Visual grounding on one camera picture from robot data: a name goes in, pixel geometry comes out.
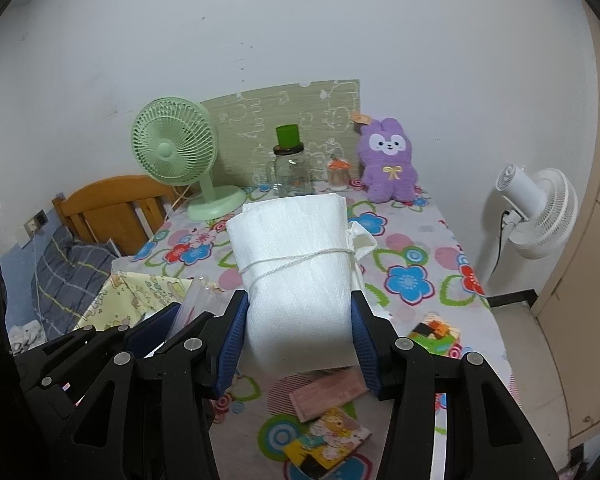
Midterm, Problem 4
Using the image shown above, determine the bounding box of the purple plush bunny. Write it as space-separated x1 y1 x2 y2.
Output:
356 118 418 203

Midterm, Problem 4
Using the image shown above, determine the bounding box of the beige wardrobe door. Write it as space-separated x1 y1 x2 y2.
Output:
532 10 600 448

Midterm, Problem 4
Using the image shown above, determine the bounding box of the green orange tissue pack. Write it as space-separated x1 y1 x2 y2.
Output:
408 313 463 360

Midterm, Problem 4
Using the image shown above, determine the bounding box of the green patterned board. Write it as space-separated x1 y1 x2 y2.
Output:
202 79 361 188

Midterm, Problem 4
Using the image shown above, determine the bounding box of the green desk fan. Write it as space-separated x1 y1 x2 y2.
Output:
131 96 246 221

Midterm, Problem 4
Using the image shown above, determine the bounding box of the wall power socket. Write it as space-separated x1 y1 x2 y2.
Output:
24 210 48 236

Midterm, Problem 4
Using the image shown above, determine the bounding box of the yellow cartoon tissue pack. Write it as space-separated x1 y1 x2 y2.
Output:
283 408 372 479

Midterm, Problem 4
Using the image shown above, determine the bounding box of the glass jar with green cup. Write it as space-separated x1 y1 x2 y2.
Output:
270 124 313 197

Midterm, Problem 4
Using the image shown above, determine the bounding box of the crumpled white cloth on bed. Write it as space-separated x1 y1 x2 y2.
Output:
7 320 47 356

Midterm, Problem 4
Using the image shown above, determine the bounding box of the white towel with string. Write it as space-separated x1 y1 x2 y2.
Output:
226 193 377 377

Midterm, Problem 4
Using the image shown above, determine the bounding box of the white clear plastic packet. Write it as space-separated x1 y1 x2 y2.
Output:
169 276 230 337

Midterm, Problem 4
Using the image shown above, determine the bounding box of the yellow cartoon fabric storage box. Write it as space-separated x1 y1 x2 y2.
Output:
74 271 212 330

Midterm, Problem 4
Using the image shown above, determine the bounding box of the grey plaid pillow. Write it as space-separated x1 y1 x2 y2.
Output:
31 226 120 341

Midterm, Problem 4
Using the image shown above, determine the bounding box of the wooden bed headboard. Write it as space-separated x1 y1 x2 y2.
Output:
52 176 182 256

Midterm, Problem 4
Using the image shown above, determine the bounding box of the white standing fan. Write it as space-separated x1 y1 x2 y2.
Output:
495 165 579 260

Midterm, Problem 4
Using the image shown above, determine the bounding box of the pink wipes packet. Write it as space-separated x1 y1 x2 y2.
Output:
289 367 367 422

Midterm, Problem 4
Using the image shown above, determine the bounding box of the toothpick jar orange lid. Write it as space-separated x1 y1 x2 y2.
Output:
327 155 351 191

